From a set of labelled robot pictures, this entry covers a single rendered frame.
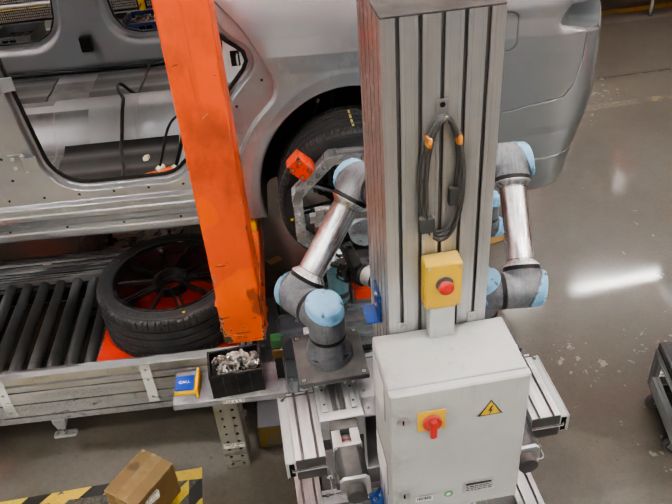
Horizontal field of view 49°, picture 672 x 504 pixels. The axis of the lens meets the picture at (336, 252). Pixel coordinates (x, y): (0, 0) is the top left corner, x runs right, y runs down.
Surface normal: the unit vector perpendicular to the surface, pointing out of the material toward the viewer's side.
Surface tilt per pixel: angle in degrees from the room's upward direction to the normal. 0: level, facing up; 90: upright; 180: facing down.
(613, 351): 0
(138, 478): 0
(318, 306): 7
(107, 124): 50
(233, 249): 90
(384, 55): 90
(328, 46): 90
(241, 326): 90
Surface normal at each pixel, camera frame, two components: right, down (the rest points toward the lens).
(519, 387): 0.16, 0.58
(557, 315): -0.07, -0.80
